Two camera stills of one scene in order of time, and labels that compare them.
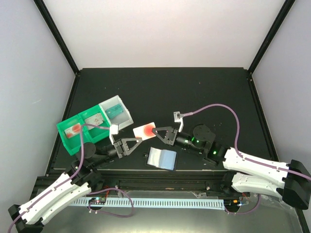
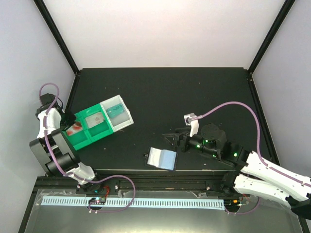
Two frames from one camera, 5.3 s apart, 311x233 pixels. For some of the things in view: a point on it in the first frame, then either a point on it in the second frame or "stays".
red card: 145,132 -> 76,127
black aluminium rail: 166,180 stays
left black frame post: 51,22 stays
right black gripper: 170,137 -> 177,140
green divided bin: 96,126 stays
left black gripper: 121,146 -> 72,119
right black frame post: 287,7 stays
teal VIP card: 114,110 stays
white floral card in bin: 95,120 stays
